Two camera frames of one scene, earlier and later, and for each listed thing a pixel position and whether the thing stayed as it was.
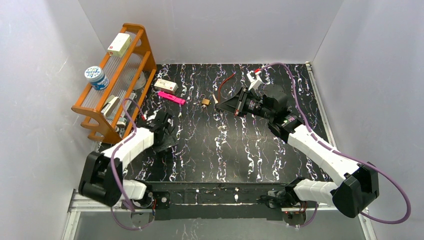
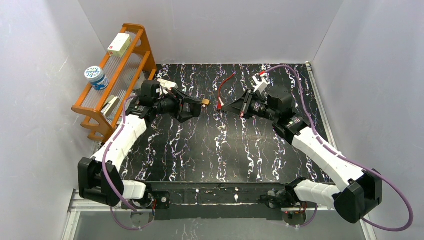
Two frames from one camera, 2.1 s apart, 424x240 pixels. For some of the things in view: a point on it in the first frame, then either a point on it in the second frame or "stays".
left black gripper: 166,133 to 180,105
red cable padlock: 223,83 stays
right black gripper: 238,105 stays
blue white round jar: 95,76 stays
